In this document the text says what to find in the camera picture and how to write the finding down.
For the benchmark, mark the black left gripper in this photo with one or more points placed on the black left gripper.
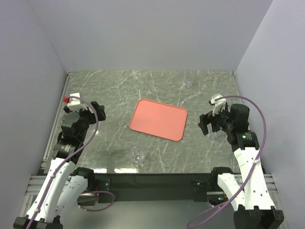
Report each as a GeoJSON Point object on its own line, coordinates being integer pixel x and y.
{"type": "Point", "coordinates": [100, 110]}

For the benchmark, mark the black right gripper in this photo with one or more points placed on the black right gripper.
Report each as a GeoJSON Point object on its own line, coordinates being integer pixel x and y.
{"type": "Point", "coordinates": [205, 119]}

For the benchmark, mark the clear glass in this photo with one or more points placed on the clear glass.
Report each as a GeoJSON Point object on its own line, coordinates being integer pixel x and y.
{"type": "Point", "coordinates": [212, 135]}
{"type": "Point", "coordinates": [187, 82]}
{"type": "Point", "coordinates": [138, 155]}

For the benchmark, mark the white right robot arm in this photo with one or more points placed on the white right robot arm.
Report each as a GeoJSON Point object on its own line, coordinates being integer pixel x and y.
{"type": "Point", "coordinates": [251, 201]}

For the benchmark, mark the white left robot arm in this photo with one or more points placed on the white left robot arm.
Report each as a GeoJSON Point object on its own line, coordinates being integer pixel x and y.
{"type": "Point", "coordinates": [64, 182]}

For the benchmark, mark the pink plastic tray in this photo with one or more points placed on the pink plastic tray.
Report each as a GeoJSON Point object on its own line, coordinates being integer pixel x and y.
{"type": "Point", "coordinates": [159, 119]}

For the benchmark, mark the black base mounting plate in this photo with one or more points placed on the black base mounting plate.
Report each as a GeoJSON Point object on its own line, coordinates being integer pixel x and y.
{"type": "Point", "coordinates": [156, 187]}

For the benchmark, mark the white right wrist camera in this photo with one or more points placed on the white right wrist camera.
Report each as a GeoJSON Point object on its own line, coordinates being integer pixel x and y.
{"type": "Point", "coordinates": [218, 103]}

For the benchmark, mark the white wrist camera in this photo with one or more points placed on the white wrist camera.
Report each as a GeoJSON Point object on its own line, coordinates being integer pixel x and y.
{"type": "Point", "coordinates": [74, 104]}
{"type": "Point", "coordinates": [218, 103]}

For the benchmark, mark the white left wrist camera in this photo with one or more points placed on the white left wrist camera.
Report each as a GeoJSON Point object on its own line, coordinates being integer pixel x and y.
{"type": "Point", "coordinates": [74, 104]}

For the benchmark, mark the left aluminium rail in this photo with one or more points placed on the left aluminium rail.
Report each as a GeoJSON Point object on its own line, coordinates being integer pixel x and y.
{"type": "Point", "coordinates": [53, 129]}

